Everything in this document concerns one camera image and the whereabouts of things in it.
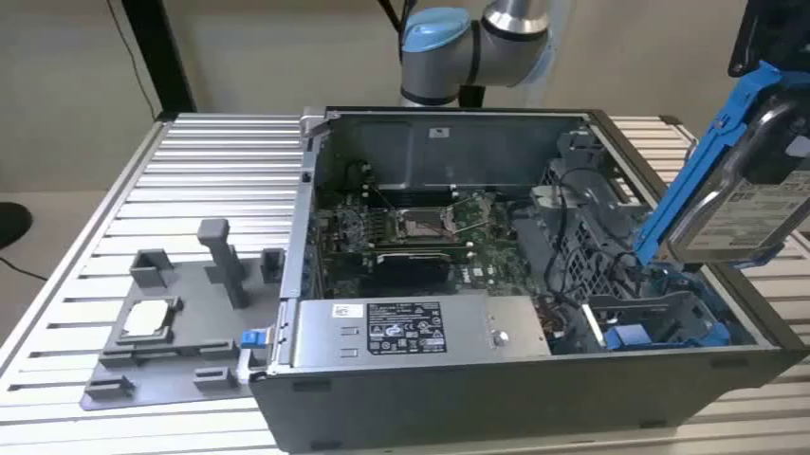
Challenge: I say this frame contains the hard disk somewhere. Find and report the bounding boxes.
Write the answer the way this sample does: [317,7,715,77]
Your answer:
[631,60,810,282]

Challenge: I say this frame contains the grey metal disk bay cage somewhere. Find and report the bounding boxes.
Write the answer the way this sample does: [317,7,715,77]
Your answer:
[528,127,672,309]

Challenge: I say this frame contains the blue plastic disk carrier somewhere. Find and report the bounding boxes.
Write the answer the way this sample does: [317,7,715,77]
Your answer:
[603,323,728,353]

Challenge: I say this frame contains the metal socket cover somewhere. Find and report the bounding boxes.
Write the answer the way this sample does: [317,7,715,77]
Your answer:
[451,191,500,231]

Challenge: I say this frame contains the green motherboard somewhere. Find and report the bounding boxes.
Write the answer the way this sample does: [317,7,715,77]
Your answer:
[312,187,552,304]

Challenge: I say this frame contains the black RAM slot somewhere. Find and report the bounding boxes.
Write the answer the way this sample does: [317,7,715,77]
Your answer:
[362,253,475,264]
[362,192,459,204]
[362,241,475,251]
[362,185,459,194]

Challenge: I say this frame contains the CPU socket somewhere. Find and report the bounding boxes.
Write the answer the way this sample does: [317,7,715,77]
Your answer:
[390,206,460,244]

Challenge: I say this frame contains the black graphics card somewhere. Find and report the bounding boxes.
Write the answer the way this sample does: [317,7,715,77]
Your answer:
[368,249,453,291]

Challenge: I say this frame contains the silver finned heatsink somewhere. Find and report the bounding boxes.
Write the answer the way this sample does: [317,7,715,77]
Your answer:
[332,203,373,248]

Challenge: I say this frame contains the open black PC case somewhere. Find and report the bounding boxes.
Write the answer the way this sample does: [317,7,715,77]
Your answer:
[248,105,810,455]

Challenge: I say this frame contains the silver power supply unit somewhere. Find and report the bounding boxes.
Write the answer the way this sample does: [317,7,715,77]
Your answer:
[288,296,552,372]

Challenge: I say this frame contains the grey parts rack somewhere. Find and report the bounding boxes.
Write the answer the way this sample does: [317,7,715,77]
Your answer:
[78,217,289,414]

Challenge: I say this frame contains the silver CPU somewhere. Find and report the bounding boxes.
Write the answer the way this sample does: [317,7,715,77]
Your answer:
[120,300,178,338]

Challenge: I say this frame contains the black round chair base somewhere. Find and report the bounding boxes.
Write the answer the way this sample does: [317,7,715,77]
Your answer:
[0,201,34,250]

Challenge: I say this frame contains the long black disk wire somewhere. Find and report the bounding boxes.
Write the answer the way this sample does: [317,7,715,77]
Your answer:
[545,165,637,310]

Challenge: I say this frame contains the power supply wire bundle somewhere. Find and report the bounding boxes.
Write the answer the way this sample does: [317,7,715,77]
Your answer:
[533,296,580,340]

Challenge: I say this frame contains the thin wire locking lever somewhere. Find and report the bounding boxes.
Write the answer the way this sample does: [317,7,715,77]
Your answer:
[369,182,400,212]

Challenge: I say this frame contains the black cables behind arm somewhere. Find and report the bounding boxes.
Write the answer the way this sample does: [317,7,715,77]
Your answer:
[377,0,420,37]

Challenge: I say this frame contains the black upright post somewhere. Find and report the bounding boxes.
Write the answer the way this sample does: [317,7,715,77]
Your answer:
[122,0,196,114]

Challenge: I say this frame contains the thin black wall cable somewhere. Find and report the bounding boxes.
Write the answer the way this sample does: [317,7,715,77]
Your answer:
[106,0,158,119]

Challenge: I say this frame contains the black floor cable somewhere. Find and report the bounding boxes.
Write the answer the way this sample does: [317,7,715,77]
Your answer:
[0,255,49,282]

